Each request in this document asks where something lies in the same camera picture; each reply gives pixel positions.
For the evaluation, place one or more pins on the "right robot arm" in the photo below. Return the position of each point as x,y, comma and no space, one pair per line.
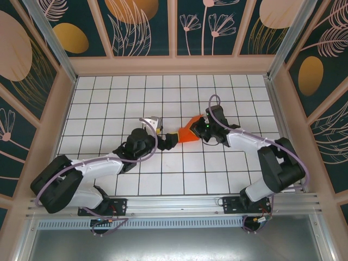
242,142

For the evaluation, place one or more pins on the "aluminium frame post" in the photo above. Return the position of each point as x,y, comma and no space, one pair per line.
288,40
51,40

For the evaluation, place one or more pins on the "aluminium mounting rail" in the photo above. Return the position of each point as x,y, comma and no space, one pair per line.
174,202

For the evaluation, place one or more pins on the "aluminium side rail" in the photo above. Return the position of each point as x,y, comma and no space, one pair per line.
274,95

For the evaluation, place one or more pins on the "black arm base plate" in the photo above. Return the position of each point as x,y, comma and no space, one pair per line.
231,205
119,206

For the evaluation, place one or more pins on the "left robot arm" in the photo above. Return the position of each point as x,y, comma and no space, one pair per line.
100,167

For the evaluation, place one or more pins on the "grey metal sheet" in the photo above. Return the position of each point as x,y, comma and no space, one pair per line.
174,244

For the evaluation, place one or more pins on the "small circuit board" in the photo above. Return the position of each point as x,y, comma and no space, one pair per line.
104,220
261,219

